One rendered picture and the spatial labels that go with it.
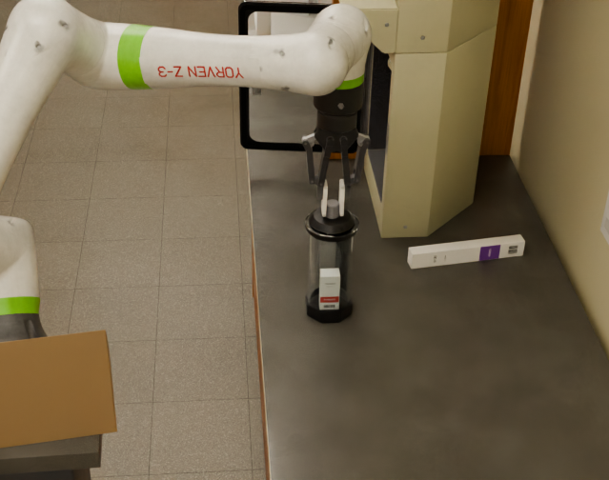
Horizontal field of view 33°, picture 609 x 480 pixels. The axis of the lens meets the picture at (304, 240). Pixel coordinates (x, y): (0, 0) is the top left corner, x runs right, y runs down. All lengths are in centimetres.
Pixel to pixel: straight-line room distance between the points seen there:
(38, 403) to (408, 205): 98
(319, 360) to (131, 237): 212
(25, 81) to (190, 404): 178
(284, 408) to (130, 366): 158
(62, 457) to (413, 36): 109
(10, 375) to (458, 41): 114
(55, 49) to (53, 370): 55
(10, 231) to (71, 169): 266
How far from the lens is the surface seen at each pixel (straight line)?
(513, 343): 218
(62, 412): 192
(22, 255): 196
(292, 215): 250
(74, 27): 180
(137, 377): 347
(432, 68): 223
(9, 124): 180
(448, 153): 239
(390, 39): 219
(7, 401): 189
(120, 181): 447
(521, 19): 265
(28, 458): 195
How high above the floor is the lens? 232
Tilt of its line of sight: 35 degrees down
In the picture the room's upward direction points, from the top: 1 degrees clockwise
